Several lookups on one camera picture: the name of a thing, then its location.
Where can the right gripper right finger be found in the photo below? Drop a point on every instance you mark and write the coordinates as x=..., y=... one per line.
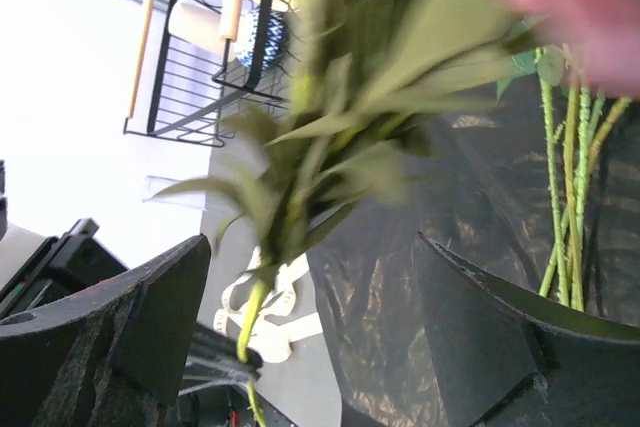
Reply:
x=505, y=356

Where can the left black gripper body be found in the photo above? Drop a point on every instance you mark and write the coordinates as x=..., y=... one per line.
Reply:
x=37, y=270

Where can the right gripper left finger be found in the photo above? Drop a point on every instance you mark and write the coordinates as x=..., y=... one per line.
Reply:
x=112, y=354

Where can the black wrapping paper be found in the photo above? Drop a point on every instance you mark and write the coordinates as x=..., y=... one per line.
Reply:
x=484, y=196

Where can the flower bouquet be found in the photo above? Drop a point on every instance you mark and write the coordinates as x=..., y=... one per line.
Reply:
x=576, y=126

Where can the pink rose stem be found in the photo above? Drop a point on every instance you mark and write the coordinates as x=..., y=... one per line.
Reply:
x=368, y=76

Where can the cream ribbon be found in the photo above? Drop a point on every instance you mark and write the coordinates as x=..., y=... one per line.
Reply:
x=274, y=331

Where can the beige paper cup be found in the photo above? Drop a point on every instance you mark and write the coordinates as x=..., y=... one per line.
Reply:
x=198, y=26

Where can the black wire basket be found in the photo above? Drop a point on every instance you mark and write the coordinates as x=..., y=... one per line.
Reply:
x=183, y=94

